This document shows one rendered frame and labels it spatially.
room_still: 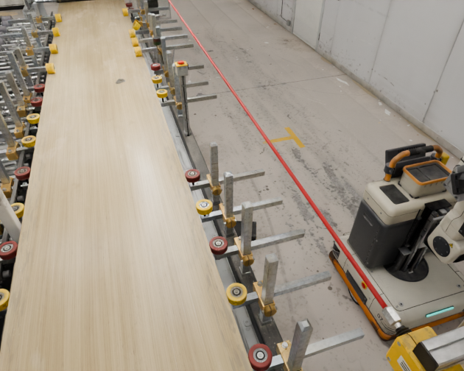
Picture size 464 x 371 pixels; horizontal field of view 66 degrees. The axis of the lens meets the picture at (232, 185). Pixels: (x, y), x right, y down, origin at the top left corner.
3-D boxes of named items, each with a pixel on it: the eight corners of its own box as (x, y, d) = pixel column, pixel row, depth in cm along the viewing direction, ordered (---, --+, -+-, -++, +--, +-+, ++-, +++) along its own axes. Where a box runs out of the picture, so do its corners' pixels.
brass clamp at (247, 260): (244, 241, 167) (245, 235, 164) (255, 264, 157) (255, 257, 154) (232, 245, 166) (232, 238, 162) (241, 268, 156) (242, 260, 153)
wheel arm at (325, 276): (326, 275, 153) (328, 269, 150) (330, 281, 150) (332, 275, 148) (230, 303, 143) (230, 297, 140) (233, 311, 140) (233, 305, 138)
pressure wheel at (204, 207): (198, 227, 175) (197, 210, 167) (196, 216, 181) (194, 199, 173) (214, 224, 176) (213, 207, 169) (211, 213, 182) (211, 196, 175)
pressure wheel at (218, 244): (217, 269, 156) (216, 252, 149) (206, 257, 161) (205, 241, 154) (231, 259, 160) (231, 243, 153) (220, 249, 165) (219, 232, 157)
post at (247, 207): (247, 271, 170) (250, 199, 139) (249, 277, 168) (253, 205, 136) (239, 273, 170) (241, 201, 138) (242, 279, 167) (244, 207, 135)
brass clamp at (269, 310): (264, 285, 149) (265, 279, 146) (278, 314, 139) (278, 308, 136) (250, 289, 148) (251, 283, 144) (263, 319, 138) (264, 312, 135)
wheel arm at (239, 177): (262, 173, 208) (263, 167, 205) (264, 177, 205) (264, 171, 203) (189, 188, 198) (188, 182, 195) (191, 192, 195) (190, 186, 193)
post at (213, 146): (218, 208, 209) (215, 140, 178) (219, 212, 207) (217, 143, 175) (212, 210, 208) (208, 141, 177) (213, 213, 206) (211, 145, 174)
